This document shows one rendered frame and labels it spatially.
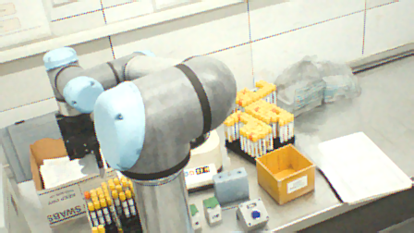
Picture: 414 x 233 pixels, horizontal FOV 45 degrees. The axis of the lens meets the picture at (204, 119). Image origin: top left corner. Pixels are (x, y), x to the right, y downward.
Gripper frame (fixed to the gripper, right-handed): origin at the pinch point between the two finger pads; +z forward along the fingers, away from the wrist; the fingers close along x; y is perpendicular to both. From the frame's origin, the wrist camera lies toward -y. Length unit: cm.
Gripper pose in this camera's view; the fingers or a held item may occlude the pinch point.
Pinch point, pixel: (103, 171)
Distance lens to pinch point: 134.7
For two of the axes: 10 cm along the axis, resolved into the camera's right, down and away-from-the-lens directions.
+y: -9.2, 2.9, -2.5
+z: 1.2, 8.4, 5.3
